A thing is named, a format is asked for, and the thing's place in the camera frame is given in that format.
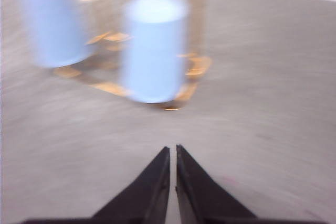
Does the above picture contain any blue ribbed cup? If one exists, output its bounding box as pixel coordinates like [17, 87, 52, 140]
[121, 0, 189, 103]
[20, 0, 91, 68]

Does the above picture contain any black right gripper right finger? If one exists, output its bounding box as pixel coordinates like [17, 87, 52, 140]
[176, 144, 319, 224]

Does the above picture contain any gold wire cup rack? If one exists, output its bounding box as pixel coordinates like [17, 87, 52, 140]
[54, 0, 212, 111]

